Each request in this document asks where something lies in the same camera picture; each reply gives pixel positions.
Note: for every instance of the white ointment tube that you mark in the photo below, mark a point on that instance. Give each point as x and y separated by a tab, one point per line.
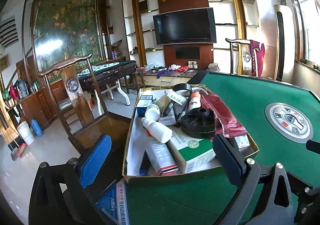
177	98

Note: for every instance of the black plastic tape dispenser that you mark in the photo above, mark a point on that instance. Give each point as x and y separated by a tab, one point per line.
199	123

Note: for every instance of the small white carton box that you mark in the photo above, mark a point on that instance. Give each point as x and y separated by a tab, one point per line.
242	141

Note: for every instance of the small orange-tipped glue bottle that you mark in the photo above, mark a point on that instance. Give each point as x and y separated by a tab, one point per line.
195	101

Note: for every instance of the black flat television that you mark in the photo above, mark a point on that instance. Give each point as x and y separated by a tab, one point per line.
185	26

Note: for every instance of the wooden chair with magenta cloth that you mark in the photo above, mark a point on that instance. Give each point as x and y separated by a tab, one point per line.
250	57

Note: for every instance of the red white long box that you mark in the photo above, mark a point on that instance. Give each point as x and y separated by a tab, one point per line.
160	158

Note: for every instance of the flower landscape painting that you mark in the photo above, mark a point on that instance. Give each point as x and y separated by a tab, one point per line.
63	29

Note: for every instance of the white green medicine box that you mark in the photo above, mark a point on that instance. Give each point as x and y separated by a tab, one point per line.
190	154

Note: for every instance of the wooden chair near tray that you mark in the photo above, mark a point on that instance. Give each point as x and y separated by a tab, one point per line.
113	125

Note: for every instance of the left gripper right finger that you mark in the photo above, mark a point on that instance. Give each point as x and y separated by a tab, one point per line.
239	170

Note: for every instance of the red fabric pouch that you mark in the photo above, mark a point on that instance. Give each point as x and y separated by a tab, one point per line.
226	123

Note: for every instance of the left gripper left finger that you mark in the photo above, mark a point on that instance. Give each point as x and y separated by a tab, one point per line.
90	164

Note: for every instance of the white plastic bottle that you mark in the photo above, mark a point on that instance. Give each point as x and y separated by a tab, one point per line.
157	130

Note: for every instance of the black tape roll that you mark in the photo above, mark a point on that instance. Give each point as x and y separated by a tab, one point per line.
182	87

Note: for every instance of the gold-edged cardboard tray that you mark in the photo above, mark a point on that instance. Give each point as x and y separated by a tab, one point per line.
169	113

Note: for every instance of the blue white medicine box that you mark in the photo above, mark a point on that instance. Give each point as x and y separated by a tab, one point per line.
143	103

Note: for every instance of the white standing air conditioner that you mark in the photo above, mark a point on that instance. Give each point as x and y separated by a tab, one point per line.
286	44

